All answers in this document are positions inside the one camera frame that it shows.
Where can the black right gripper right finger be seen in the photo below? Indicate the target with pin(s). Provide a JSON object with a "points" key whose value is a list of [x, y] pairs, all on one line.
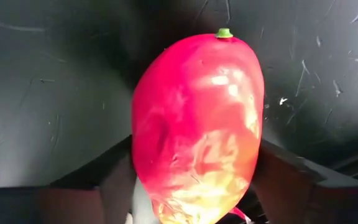
{"points": [[281, 186]]}

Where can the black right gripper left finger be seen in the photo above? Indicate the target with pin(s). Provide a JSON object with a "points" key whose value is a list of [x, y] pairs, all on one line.
{"points": [[117, 174]]}

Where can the red mango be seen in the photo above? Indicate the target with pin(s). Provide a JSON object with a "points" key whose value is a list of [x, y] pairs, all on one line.
{"points": [[197, 124]]}

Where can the black table mat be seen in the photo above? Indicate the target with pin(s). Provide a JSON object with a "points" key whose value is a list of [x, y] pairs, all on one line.
{"points": [[57, 93]]}

